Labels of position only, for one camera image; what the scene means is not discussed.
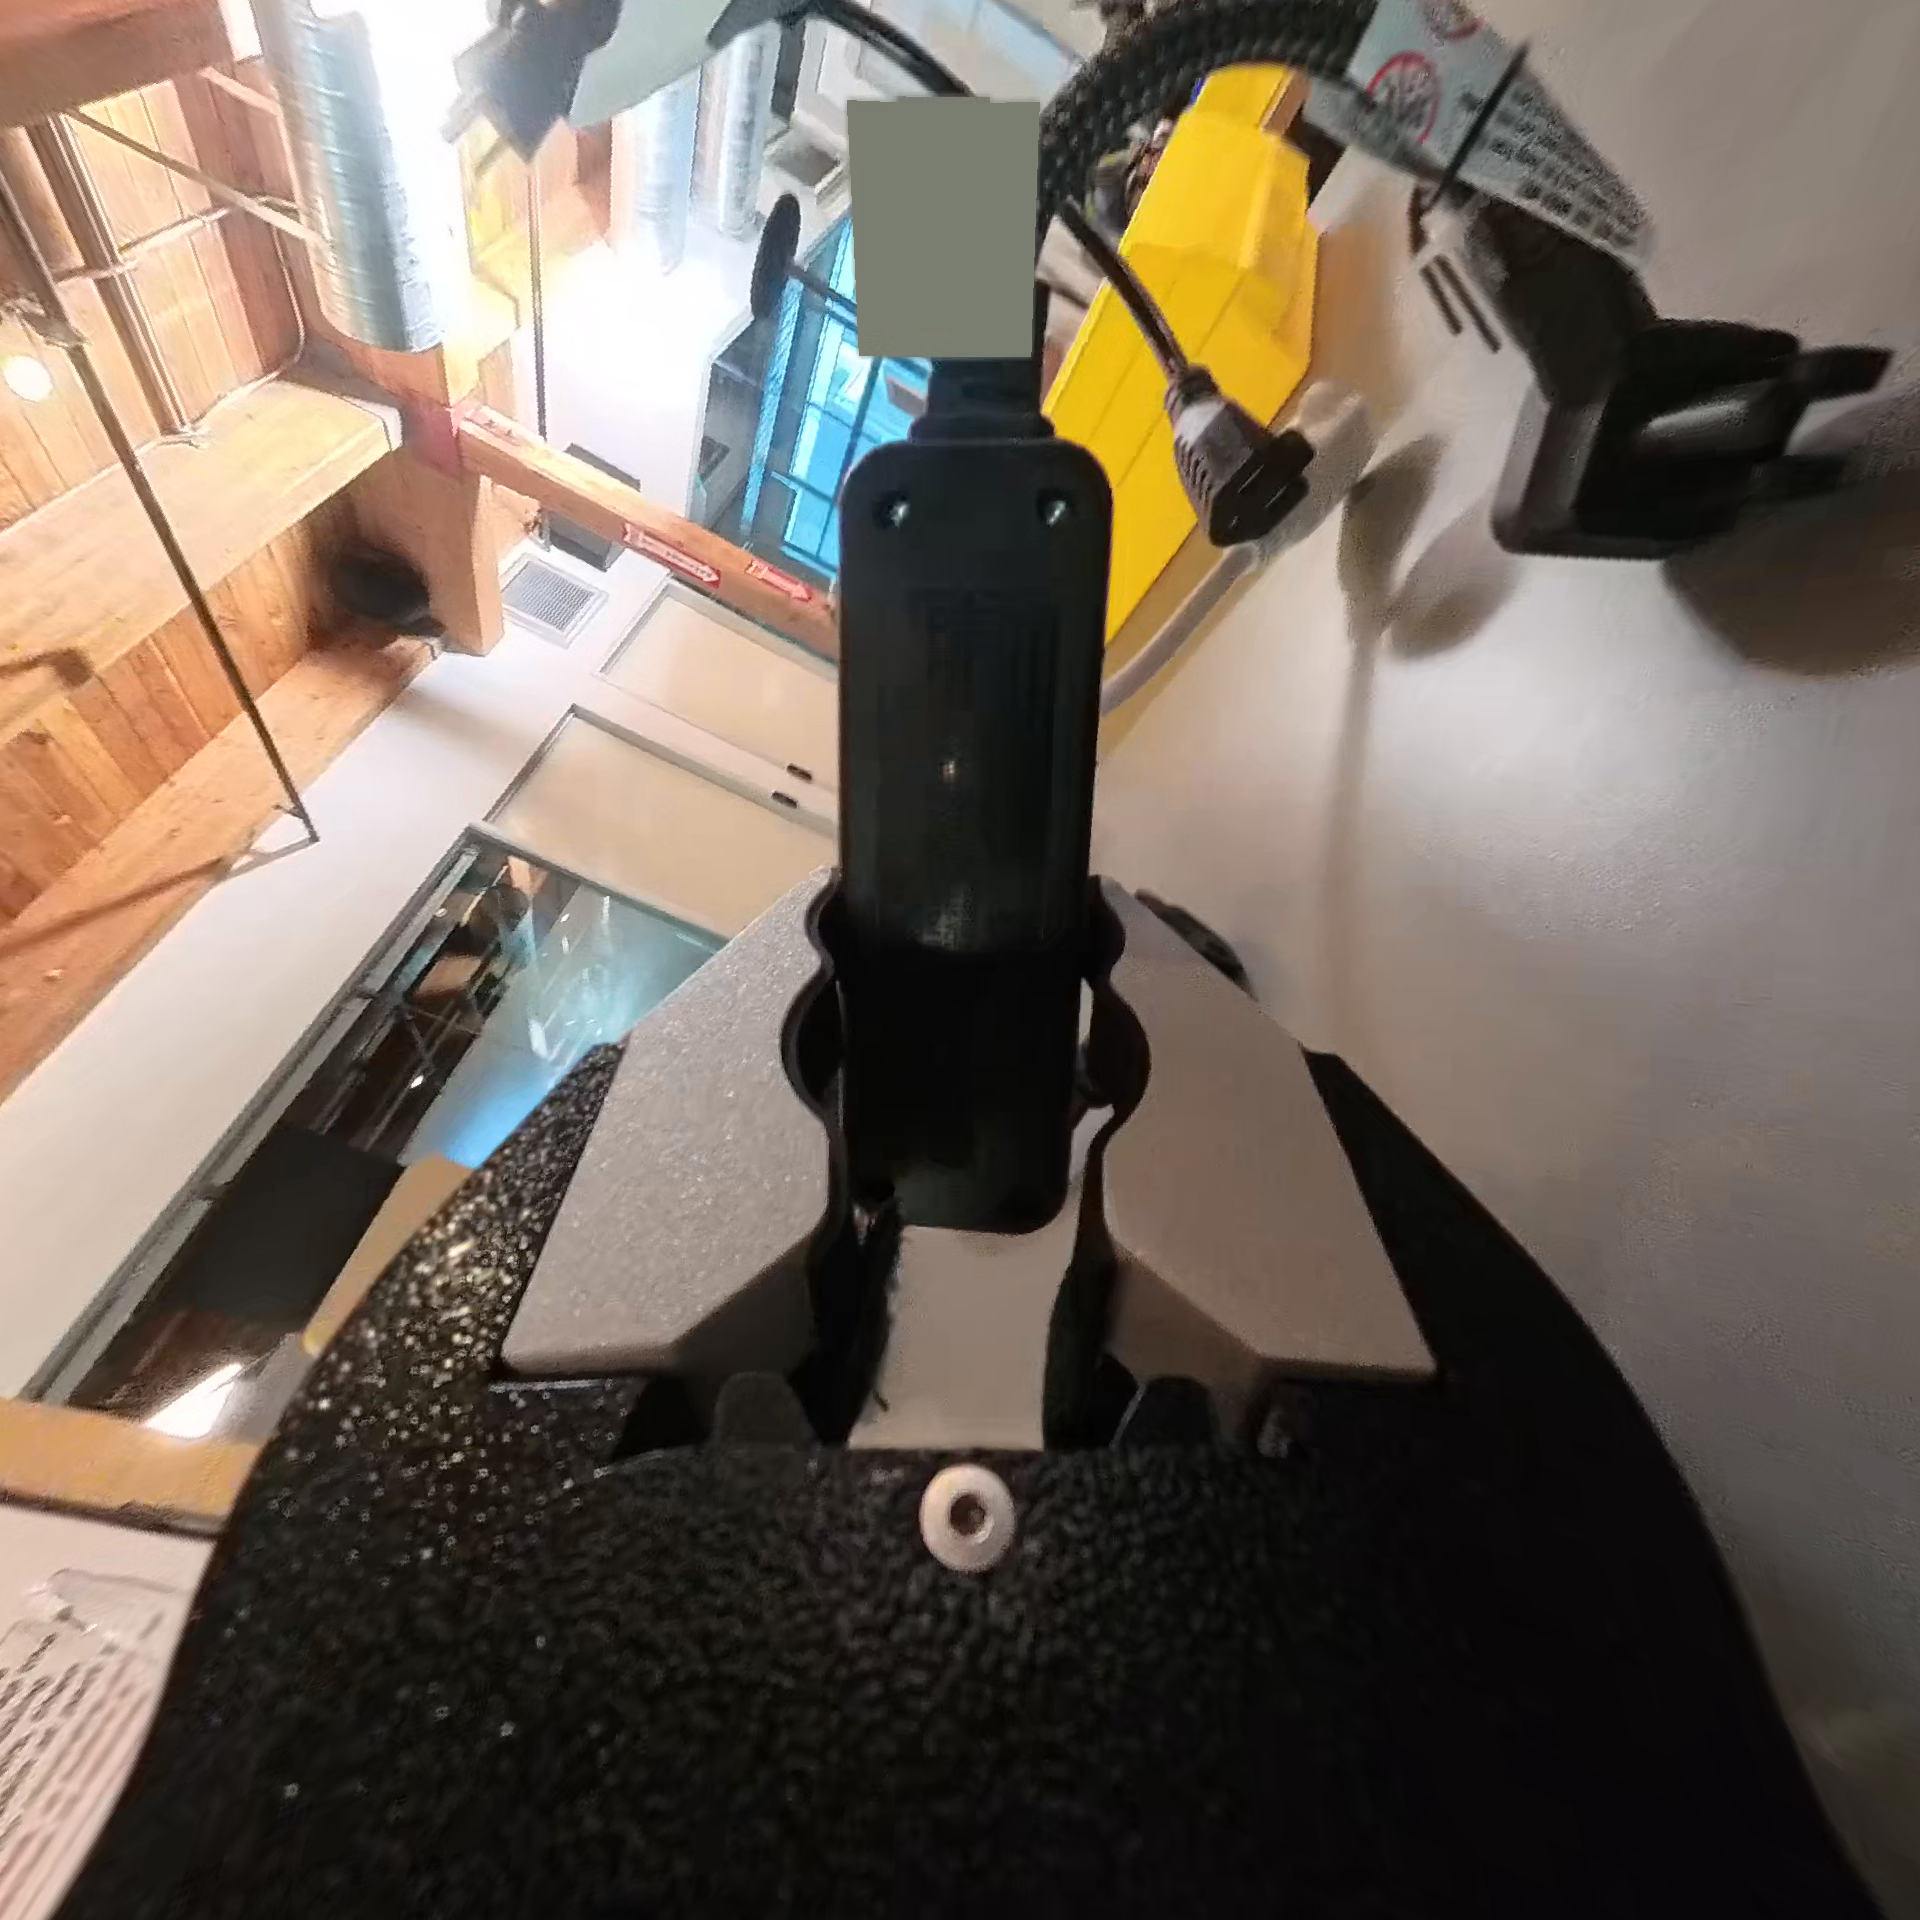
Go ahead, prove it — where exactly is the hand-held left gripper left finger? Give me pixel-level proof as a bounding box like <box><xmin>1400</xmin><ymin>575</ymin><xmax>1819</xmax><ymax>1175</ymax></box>
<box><xmin>502</xmin><ymin>867</ymin><xmax>845</xmax><ymax>1382</ymax></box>

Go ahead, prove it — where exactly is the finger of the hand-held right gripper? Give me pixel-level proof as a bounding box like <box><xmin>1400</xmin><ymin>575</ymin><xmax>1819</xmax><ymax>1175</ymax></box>
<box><xmin>567</xmin><ymin>0</ymin><xmax>789</xmax><ymax>127</ymax></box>

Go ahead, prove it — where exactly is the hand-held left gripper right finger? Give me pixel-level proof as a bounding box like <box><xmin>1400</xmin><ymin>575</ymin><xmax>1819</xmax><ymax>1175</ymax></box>
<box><xmin>1048</xmin><ymin>882</ymin><xmax>1440</xmax><ymax>1390</ymax></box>

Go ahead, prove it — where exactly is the black power strip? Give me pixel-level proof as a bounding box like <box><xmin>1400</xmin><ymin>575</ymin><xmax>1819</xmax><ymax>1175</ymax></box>
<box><xmin>835</xmin><ymin>356</ymin><xmax>1115</xmax><ymax>1234</ymax></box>

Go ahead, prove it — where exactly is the black extension cord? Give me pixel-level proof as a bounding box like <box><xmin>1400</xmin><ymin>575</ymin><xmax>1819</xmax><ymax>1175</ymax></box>
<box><xmin>440</xmin><ymin>0</ymin><xmax>1326</xmax><ymax>549</ymax></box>

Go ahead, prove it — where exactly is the large glass window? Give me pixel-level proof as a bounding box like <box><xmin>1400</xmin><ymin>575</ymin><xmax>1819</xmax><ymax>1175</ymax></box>
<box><xmin>692</xmin><ymin>269</ymin><xmax>935</xmax><ymax>590</ymax></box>

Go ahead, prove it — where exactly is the white double door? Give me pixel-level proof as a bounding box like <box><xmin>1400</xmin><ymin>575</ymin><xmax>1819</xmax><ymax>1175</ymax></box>
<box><xmin>491</xmin><ymin>583</ymin><xmax>842</xmax><ymax>846</ymax></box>

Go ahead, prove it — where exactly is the wooden beam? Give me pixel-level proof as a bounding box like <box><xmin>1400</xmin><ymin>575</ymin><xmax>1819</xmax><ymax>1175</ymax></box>
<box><xmin>451</xmin><ymin>402</ymin><xmax>842</xmax><ymax>662</ymax></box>

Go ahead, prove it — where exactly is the yellow plastic bin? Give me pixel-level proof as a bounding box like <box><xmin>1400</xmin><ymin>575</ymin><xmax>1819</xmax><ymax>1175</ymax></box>
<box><xmin>1043</xmin><ymin>67</ymin><xmax>1326</xmax><ymax>707</ymax></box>

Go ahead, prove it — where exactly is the white warning tag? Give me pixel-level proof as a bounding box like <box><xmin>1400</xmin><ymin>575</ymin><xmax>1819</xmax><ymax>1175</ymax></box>
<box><xmin>1341</xmin><ymin>0</ymin><xmax>1660</xmax><ymax>266</ymax></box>

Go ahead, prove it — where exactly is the silver ventilation duct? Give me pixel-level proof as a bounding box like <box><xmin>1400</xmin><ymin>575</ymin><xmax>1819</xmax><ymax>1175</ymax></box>
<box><xmin>246</xmin><ymin>0</ymin><xmax>452</xmax><ymax>356</ymax></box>

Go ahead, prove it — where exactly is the wall vent grille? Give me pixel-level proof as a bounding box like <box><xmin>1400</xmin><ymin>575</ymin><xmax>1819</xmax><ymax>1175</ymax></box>
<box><xmin>498</xmin><ymin>550</ymin><xmax>612</xmax><ymax>646</ymax></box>

